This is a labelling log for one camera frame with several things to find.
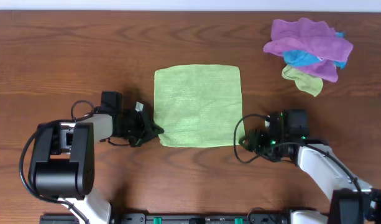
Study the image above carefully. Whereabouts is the light green microfiber cloth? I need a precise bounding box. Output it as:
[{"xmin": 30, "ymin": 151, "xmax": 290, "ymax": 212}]
[{"xmin": 154, "ymin": 64, "xmax": 245, "ymax": 147}]

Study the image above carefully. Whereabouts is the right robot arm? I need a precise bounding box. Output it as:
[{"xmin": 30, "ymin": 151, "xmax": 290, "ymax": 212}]
[{"xmin": 233, "ymin": 110, "xmax": 381, "ymax": 223}]

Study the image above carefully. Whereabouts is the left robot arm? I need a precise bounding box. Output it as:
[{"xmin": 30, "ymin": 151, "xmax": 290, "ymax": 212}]
[{"xmin": 19, "ymin": 91, "xmax": 164, "ymax": 223}]

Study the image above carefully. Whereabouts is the blue microfiber cloth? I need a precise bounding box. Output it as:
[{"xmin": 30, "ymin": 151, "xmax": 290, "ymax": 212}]
[{"xmin": 282, "ymin": 30, "xmax": 347, "ymax": 70}]

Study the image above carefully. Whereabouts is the purple microfiber cloth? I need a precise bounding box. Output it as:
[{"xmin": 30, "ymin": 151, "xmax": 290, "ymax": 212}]
[{"xmin": 263, "ymin": 17, "xmax": 353, "ymax": 83}]

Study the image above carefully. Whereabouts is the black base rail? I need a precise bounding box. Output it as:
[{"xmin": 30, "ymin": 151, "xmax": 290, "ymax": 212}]
[{"xmin": 39, "ymin": 212, "xmax": 331, "ymax": 224}]

